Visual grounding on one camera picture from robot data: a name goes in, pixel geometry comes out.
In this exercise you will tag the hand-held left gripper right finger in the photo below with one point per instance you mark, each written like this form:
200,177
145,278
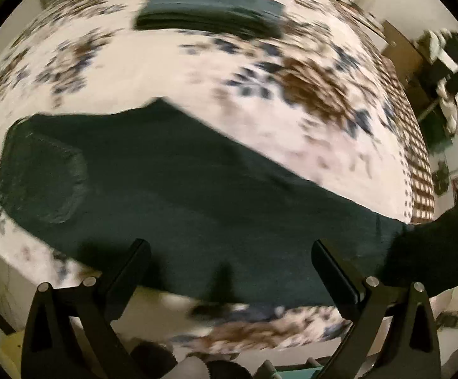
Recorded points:
332,273

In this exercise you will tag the hanging black and white clothes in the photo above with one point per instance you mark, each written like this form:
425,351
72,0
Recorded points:
452,75

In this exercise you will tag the floral bed sheet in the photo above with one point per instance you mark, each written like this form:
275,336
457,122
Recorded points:
197,71

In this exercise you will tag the wooden cabinet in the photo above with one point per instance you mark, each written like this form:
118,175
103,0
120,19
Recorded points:
404,53

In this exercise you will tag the brown checkered mattress cover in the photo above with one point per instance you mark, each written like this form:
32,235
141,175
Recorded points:
416,154

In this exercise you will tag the folded dark green pants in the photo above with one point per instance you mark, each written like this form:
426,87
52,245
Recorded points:
209,10

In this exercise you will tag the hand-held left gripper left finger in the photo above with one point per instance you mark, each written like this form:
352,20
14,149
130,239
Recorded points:
131,269

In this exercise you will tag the yellow object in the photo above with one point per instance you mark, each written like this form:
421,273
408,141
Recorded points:
12,353

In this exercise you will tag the dark green pants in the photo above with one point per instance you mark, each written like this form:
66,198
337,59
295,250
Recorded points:
181,205
209,10

